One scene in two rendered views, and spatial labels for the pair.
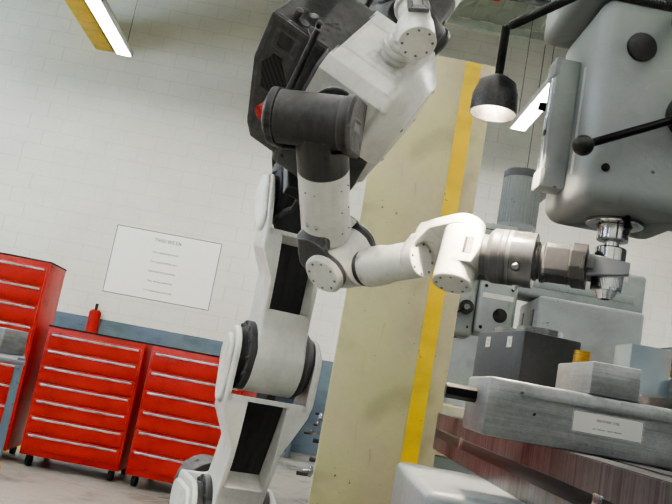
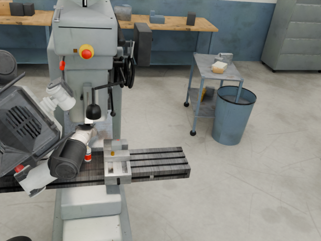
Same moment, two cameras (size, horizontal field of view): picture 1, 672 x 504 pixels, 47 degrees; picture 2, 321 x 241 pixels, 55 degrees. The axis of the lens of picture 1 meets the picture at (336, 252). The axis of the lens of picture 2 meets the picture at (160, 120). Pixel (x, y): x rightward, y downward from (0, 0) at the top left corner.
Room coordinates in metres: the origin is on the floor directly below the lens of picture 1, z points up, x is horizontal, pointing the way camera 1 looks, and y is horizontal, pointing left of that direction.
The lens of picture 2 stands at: (1.16, 1.07, 2.22)
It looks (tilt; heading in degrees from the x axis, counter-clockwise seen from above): 32 degrees down; 255
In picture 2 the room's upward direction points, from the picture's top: 6 degrees clockwise
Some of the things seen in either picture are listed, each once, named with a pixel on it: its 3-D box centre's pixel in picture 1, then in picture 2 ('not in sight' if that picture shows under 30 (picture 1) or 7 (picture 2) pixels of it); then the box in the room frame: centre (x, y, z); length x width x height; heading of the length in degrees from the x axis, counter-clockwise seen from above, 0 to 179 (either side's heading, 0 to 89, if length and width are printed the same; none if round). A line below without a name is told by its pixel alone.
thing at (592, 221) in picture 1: (614, 223); not in sight; (1.17, -0.41, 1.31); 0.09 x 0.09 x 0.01
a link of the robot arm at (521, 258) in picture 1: (547, 264); (82, 136); (1.20, -0.33, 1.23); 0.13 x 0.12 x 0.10; 159
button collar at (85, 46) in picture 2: not in sight; (86, 51); (1.17, -0.18, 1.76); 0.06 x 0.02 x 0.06; 1
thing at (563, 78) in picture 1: (556, 126); (88, 104); (1.17, -0.30, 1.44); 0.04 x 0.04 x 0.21; 1
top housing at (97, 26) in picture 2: not in sight; (85, 23); (1.17, -0.43, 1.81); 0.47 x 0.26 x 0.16; 91
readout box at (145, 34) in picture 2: not in sight; (143, 44); (0.84, -0.72, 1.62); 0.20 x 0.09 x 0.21; 91
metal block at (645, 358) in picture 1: (640, 370); (116, 147); (1.01, -0.42, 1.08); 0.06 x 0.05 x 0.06; 178
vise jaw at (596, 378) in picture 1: (595, 381); (116, 156); (1.01, -0.36, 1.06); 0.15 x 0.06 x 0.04; 178
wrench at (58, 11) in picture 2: not in sight; (57, 13); (1.28, -0.25, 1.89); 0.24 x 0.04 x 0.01; 92
